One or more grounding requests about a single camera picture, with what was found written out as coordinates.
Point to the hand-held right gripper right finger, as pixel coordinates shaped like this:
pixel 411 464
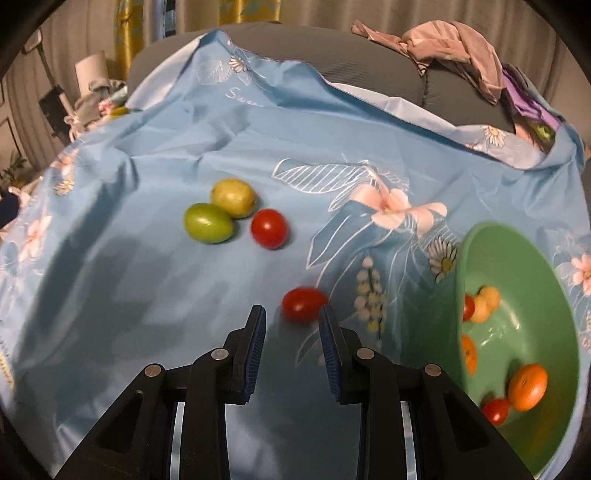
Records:
pixel 330 355

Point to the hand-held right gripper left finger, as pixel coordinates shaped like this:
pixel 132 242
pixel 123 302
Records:
pixel 256 355

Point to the red cherry tomato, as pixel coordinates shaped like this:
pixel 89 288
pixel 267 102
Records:
pixel 304 303
pixel 468 308
pixel 496 410
pixel 269 228

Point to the orange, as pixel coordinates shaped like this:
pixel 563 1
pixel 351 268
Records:
pixel 527 386
pixel 469 354

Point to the small yellow kumquat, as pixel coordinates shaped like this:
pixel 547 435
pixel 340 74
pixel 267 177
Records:
pixel 480 310
pixel 491 297

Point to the green plastic bowl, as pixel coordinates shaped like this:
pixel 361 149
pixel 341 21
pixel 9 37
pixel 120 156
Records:
pixel 521 286

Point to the blue floral bed sheet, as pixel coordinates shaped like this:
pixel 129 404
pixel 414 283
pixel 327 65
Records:
pixel 161 300

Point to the green jujube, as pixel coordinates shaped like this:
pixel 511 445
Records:
pixel 208 222

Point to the yellow-green jujube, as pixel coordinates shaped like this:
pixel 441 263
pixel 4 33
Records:
pixel 233 197

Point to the grey sofa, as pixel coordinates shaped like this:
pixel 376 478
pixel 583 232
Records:
pixel 346 60

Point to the grey and white clothes pile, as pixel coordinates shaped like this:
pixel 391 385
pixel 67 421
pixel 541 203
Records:
pixel 94 104

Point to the black box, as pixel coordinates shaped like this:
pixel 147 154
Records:
pixel 53 108

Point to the purple cloth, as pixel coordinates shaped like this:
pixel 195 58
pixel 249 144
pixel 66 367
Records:
pixel 526 97

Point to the white cylindrical lamp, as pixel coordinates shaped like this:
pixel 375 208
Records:
pixel 91 69

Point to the pink clothes pile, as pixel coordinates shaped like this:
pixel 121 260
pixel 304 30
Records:
pixel 443 44

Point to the yellow patterned curtain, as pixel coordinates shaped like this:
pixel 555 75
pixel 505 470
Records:
pixel 127 37

